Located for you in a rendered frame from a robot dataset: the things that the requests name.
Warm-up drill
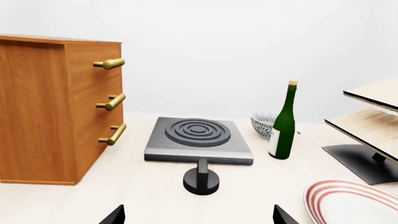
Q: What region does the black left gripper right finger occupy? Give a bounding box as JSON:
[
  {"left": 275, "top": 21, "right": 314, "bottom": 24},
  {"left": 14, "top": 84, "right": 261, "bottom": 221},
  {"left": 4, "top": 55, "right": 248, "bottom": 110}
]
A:
[{"left": 273, "top": 203, "right": 300, "bottom": 224}]

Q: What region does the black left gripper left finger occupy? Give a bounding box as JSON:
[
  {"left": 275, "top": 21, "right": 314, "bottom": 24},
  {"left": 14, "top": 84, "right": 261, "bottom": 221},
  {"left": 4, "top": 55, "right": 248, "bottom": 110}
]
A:
[{"left": 98, "top": 203, "right": 126, "bottom": 224}]

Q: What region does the black stove knob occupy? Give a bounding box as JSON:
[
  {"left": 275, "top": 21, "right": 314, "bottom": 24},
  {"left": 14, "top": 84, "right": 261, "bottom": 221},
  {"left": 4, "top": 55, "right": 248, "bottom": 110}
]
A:
[{"left": 183, "top": 157, "right": 221, "bottom": 196}]

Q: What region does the grey single-burner stove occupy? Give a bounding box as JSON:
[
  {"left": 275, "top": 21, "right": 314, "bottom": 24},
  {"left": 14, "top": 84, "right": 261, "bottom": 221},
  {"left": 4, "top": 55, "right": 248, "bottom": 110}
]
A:
[{"left": 144, "top": 116, "right": 254, "bottom": 166}]

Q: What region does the white plate with red rings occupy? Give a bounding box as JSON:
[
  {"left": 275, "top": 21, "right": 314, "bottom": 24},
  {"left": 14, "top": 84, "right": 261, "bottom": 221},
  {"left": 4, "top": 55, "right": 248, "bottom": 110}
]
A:
[{"left": 303, "top": 179, "right": 398, "bottom": 224}]

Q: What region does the green wine bottle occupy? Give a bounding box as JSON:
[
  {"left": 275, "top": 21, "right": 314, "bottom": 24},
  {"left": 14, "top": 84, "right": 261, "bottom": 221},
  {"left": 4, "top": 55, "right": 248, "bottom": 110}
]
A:
[{"left": 267, "top": 80, "right": 299, "bottom": 161}]

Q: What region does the white patterned bowl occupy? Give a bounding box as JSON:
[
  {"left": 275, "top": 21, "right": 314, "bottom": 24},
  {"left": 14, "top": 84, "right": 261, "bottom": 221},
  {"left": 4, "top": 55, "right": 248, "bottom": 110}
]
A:
[{"left": 249, "top": 110, "right": 279, "bottom": 141}]

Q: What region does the two-tier wooden shelf rack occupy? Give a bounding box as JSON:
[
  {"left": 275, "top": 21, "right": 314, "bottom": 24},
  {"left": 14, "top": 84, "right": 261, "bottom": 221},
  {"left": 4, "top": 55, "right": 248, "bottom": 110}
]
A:
[{"left": 321, "top": 78, "right": 398, "bottom": 185}]

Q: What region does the wooden drawer cabinet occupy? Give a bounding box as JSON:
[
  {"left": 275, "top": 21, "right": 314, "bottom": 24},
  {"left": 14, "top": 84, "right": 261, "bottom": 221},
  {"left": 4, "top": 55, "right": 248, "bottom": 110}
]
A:
[{"left": 0, "top": 34, "right": 124, "bottom": 187}]

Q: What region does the brass drawer handle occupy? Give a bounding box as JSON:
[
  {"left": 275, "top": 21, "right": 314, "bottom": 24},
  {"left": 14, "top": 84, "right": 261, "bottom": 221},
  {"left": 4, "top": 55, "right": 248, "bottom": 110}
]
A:
[
  {"left": 95, "top": 93, "right": 127, "bottom": 111},
  {"left": 98, "top": 123, "right": 127, "bottom": 147},
  {"left": 93, "top": 58, "right": 126, "bottom": 71}
]

